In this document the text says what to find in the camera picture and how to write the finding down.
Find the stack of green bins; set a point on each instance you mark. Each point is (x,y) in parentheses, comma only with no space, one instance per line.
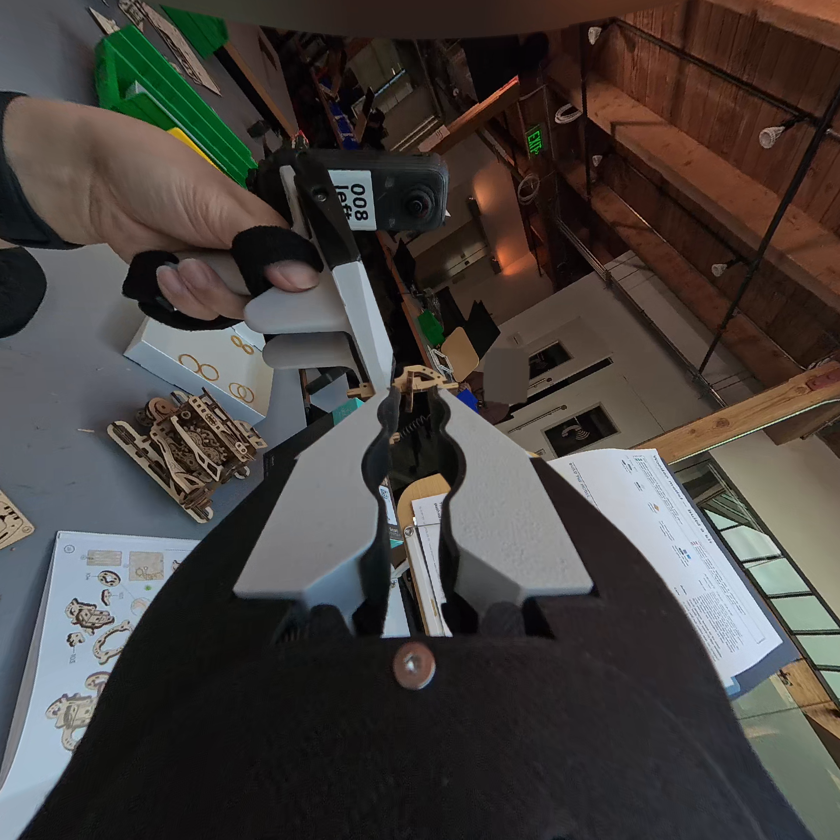
(164,85)

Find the person's left forearm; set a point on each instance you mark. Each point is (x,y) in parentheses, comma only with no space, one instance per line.
(10,197)

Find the large laser-cut wooden sheet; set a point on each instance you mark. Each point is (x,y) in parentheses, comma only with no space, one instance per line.
(177,52)

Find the green exit sign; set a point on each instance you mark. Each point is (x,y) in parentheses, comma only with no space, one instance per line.
(533,139)

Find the small teal box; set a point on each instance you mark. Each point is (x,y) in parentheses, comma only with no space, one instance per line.
(344,413)

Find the assembled wooden gear model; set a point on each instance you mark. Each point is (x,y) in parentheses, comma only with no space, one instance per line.
(190,453)

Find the yellow plastic bin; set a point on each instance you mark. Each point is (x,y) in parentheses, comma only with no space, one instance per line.
(197,148)

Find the small wooden model part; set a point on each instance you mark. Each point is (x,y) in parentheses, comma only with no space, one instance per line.
(420,379)

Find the white printed instruction sheet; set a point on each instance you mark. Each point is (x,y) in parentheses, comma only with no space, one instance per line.
(656,525)

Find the white box with gold rings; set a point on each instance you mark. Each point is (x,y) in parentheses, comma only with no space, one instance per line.
(164,351)

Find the small laser-cut wooden sheet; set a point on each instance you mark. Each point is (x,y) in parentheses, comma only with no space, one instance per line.
(105,19)
(13,522)

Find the model instruction booklet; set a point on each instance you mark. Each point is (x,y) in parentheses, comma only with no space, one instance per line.
(85,590)

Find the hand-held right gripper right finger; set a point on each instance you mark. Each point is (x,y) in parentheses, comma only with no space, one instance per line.
(518,518)

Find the wooden clipboard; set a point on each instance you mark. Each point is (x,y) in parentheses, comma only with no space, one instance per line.
(420,487)

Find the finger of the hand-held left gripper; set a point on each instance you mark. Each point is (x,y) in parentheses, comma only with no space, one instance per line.
(361,315)

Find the white clipped paper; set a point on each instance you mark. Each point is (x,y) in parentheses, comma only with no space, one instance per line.
(426,525)

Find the person's left hand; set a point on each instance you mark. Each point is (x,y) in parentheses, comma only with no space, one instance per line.
(131,184)

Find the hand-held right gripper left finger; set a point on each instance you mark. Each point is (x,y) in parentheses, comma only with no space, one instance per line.
(315,525)

